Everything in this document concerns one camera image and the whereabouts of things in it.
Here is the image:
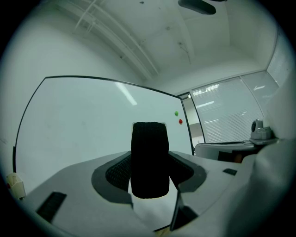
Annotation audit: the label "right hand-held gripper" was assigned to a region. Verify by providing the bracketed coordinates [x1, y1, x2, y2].
[195, 119, 280, 163]

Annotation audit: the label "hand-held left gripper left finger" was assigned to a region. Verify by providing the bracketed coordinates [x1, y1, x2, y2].
[22, 150, 155, 237]

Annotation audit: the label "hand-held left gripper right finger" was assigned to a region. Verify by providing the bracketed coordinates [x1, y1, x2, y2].
[168, 150, 254, 232]

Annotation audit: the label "black whiteboard eraser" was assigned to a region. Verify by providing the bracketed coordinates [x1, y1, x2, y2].
[130, 121, 171, 200]

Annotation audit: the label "white window blinds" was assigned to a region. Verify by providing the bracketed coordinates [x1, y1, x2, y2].
[191, 70, 279, 144]

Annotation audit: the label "large whiteboard with black frame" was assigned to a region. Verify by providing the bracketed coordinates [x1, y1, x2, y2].
[12, 75, 196, 230]

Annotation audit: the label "white ceiling pipe rail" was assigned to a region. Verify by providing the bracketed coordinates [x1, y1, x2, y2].
[54, 0, 160, 81]

